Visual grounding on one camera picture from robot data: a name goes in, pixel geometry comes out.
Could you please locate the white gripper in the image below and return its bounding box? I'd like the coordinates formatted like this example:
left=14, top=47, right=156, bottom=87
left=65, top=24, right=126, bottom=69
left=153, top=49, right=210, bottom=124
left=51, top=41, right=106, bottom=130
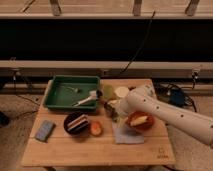
left=104, top=100, right=123, bottom=122

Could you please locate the light green cup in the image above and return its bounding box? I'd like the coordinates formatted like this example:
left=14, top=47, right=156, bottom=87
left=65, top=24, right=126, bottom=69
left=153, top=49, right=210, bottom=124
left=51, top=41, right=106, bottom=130
left=103, top=85, right=115, bottom=101

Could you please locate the white cup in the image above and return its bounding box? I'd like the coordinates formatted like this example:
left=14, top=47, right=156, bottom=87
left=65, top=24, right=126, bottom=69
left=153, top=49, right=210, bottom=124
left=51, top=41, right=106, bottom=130
left=114, top=86, right=129, bottom=98

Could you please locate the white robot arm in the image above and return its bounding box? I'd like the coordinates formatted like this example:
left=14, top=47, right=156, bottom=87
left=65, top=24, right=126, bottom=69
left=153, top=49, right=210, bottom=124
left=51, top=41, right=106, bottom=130
left=113, top=84, right=213, bottom=148

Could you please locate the green plastic tray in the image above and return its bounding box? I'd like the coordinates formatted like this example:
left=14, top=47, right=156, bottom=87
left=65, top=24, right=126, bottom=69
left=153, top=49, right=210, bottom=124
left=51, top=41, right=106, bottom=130
left=43, top=75, right=100, bottom=111

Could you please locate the yellow corn cob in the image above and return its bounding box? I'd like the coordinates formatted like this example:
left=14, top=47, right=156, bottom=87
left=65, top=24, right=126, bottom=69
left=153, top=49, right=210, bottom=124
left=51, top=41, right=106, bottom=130
left=130, top=116, right=148, bottom=126

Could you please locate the white dish brush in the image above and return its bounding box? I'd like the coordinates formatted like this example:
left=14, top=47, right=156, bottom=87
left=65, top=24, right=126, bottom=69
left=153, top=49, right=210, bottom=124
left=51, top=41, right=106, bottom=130
left=73, top=90, right=102, bottom=107

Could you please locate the grey blue cloth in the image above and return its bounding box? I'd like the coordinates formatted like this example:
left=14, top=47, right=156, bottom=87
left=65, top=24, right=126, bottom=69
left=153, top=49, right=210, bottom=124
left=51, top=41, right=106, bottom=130
left=112, top=123, right=144, bottom=144

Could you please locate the orange bowl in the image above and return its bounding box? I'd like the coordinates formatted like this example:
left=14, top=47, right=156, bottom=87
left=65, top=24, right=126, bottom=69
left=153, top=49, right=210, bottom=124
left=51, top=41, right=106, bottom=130
left=126, top=111, right=155, bottom=133

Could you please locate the orange round fruit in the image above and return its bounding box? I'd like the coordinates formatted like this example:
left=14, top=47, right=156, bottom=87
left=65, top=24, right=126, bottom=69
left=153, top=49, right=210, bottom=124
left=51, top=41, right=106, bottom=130
left=90, top=121, right=102, bottom=136

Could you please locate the wooden table board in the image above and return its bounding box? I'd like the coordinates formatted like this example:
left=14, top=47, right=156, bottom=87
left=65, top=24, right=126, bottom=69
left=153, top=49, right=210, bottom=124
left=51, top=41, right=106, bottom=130
left=21, top=78, right=177, bottom=167

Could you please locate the layered cake slice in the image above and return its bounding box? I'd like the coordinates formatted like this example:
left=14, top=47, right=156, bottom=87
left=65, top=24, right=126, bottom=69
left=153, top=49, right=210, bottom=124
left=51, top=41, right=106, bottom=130
left=67, top=115, right=88, bottom=130

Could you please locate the dark plate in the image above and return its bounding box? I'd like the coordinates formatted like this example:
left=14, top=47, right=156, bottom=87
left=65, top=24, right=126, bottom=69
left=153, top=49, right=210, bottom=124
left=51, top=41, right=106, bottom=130
left=63, top=112, right=89, bottom=135

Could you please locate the metal fork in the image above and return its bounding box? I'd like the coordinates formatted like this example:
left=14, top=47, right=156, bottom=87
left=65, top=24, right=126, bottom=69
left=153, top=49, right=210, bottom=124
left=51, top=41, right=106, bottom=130
left=65, top=86, right=80, bottom=93

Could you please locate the blue power adapter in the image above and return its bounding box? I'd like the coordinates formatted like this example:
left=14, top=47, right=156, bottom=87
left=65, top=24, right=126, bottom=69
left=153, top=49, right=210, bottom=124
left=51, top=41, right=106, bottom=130
left=170, top=90, right=185, bottom=107

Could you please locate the blue sponge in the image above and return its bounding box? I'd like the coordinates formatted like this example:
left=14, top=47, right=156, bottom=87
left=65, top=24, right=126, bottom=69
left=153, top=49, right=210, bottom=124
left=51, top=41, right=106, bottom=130
left=35, top=120, right=55, bottom=142

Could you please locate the black hanging cable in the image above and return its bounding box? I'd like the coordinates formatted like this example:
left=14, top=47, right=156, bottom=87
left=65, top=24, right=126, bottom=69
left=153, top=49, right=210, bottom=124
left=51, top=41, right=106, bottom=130
left=118, top=9, right=157, bottom=76

